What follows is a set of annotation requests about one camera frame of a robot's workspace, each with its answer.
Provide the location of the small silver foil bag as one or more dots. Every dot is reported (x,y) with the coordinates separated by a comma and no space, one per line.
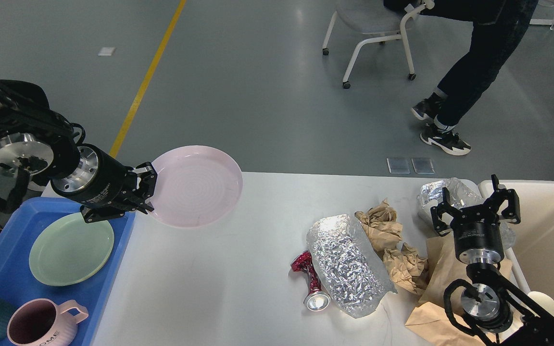
(463,196)

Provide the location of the crushed red can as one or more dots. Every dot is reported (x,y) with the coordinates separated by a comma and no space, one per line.
(316,299)

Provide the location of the flat brown paper bag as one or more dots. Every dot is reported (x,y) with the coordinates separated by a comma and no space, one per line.
(428,320)

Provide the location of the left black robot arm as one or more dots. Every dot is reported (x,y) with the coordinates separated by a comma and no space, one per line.
(35,140)

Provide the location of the grey white office chair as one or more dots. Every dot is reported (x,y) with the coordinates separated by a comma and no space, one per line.
(370,17)

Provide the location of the crumpled brown paper lower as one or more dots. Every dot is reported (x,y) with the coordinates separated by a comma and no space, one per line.
(407,268)

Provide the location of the crumpled brown paper upper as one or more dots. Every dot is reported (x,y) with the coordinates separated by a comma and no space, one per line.
(381,227)

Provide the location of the crumpled brown paper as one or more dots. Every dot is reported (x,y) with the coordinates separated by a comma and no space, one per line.
(407,268)
(381,227)

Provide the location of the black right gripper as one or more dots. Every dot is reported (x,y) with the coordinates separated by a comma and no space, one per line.
(476,234)

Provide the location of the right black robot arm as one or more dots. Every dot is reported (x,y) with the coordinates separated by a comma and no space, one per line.
(488,305)

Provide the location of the walking person black sneakers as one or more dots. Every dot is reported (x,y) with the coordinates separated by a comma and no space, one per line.
(498,28)

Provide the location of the light green plate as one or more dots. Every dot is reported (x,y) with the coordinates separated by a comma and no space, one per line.
(69,250)

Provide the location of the pink plate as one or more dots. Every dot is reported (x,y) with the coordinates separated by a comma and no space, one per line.
(196,186)

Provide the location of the beige plastic bin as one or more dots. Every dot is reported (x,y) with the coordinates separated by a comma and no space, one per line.
(551,240)

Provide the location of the pink ribbed mug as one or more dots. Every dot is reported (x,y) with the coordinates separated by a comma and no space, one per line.
(42,322)

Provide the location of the white paper cup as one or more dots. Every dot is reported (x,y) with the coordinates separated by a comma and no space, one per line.
(544,300)

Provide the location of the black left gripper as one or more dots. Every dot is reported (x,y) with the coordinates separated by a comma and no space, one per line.
(97,183)

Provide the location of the large silver foil bag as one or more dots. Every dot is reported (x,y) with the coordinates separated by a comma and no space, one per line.
(347,265)

